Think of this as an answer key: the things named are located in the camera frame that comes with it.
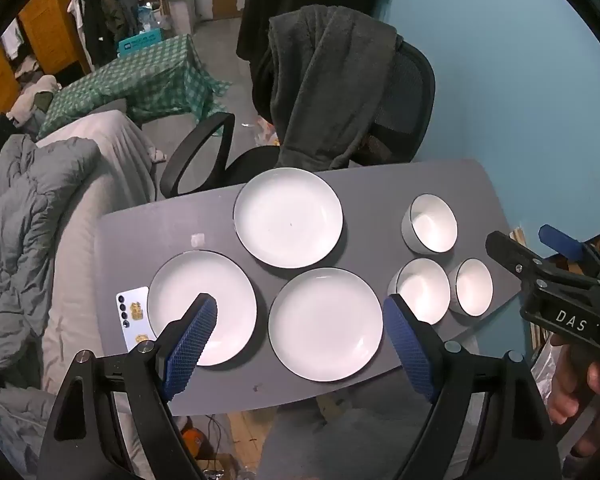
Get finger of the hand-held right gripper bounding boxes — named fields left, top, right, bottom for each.
left=538, top=224, right=600, bottom=277
left=485, top=230, right=549, bottom=287

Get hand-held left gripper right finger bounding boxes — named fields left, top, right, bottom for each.
left=382, top=294, right=563, bottom=480

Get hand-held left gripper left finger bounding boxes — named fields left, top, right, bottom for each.
left=36, top=294, right=218, bottom=480

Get white bowl dark rim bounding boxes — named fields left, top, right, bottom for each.
left=447, top=258, right=494, bottom=317
left=401, top=194, right=458, bottom=255
left=387, top=258, right=452, bottom=326

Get white plate dark rim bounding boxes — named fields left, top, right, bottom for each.
left=146, top=250, right=258, bottom=367
left=233, top=167, right=344, bottom=268
left=267, top=267, right=384, bottom=382

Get white smartphone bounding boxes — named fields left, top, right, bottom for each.
left=116, top=286, right=153, bottom=352

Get clear plastic bag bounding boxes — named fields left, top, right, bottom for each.
left=530, top=340, right=566, bottom=411

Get black office chair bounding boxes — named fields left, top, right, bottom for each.
left=160, top=40, right=437, bottom=200

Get grey quilt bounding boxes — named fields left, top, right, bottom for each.
left=0, top=134, right=103, bottom=480

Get light grey bed sheet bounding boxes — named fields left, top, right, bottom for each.
left=35, top=110, right=158, bottom=396

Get small bag on floor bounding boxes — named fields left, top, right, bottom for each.
left=252, top=117, right=281, bottom=148

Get dark grey fleece robe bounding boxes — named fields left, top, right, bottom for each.
left=267, top=4, right=406, bottom=171

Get green checkered tablecloth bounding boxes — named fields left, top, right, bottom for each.
left=37, top=34, right=233, bottom=141

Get beige clothes pile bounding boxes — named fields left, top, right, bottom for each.
left=5, top=75, right=63, bottom=126

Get blue storage box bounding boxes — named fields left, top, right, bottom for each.
left=117, top=29, right=163, bottom=56

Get dark hanging clothes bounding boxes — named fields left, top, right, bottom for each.
left=67, top=0, right=141, bottom=68

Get orange wooden wardrobe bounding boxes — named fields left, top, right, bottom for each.
left=0, top=0, right=93, bottom=113

